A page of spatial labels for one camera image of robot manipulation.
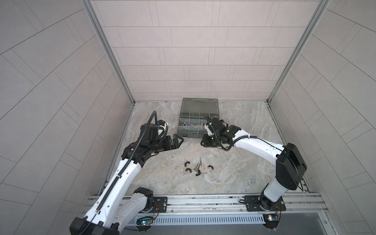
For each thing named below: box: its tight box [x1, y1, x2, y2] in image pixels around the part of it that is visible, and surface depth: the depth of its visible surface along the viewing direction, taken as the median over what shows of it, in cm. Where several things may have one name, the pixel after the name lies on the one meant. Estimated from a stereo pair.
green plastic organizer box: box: [176, 97, 220, 139], surface depth 107 cm
